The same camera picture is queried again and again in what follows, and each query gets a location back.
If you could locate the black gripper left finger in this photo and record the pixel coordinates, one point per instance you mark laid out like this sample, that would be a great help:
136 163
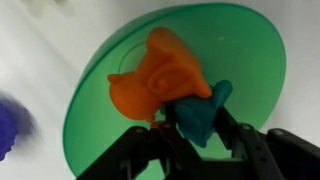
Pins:
146 150

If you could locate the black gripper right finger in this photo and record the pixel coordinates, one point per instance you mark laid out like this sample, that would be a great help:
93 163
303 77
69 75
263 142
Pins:
266 156

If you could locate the teal green rubber toy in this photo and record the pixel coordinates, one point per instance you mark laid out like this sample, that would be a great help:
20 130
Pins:
196 116

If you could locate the orange rubber toy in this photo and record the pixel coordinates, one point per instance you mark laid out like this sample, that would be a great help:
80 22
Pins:
156 80

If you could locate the green round plate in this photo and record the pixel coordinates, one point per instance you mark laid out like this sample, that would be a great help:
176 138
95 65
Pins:
240 56

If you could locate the purple round ridged disc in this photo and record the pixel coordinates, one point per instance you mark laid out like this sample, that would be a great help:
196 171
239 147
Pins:
6 130

